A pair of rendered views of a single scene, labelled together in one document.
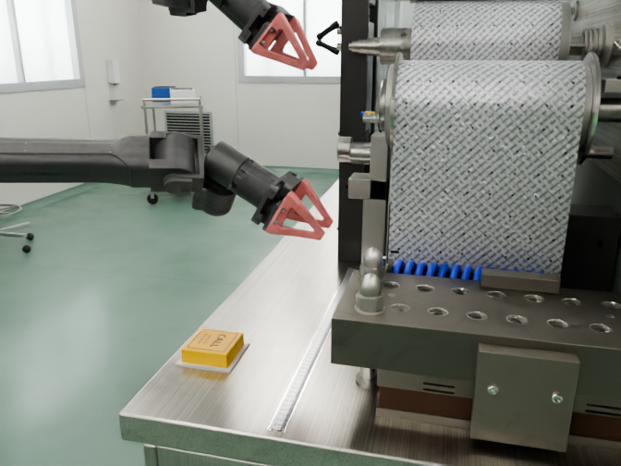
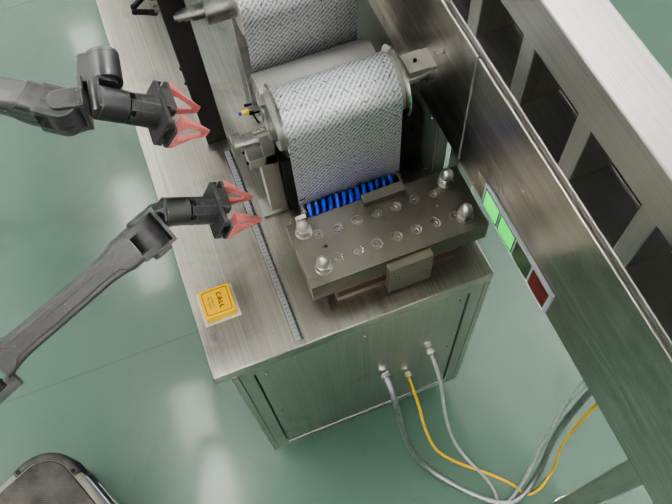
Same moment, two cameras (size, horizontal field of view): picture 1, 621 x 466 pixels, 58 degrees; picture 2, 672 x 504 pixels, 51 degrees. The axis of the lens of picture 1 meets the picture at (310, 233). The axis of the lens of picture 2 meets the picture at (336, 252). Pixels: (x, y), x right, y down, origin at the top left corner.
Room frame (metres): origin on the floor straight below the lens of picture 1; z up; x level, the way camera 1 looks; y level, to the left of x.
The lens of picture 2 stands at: (0.05, 0.21, 2.33)
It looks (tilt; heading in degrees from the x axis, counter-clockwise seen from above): 63 degrees down; 331
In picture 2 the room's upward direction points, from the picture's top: 6 degrees counter-clockwise
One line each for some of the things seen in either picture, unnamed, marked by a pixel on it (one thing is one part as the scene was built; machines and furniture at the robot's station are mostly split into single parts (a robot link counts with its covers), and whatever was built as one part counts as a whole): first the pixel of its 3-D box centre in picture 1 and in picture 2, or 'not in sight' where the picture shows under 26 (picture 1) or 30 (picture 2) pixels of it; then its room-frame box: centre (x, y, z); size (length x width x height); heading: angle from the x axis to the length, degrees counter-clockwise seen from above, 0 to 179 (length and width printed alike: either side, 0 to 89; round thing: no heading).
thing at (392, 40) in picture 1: (397, 46); (217, 4); (1.08, -0.16, 1.33); 0.06 x 0.06 x 0.06; 76
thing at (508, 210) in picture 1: (475, 217); (348, 166); (0.75, -0.23, 1.11); 0.23 x 0.01 x 0.18; 76
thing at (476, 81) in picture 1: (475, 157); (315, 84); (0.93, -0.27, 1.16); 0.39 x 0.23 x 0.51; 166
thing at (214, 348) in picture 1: (213, 347); (217, 303); (0.73, 0.14, 0.91); 0.07 x 0.07 x 0.02; 76
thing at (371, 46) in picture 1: (365, 46); (188, 13); (1.10, -0.10, 1.33); 0.06 x 0.03 x 0.03; 76
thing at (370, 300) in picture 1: (370, 291); (323, 263); (0.61, -0.07, 1.05); 0.04 x 0.04 x 0.04
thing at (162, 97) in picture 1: (176, 141); not in sight; (5.48, 1.30, 0.51); 0.91 x 0.58 x 1.02; 10
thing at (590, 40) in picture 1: (584, 45); not in sight; (1.01, -0.47, 1.33); 0.07 x 0.07 x 0.07; 76
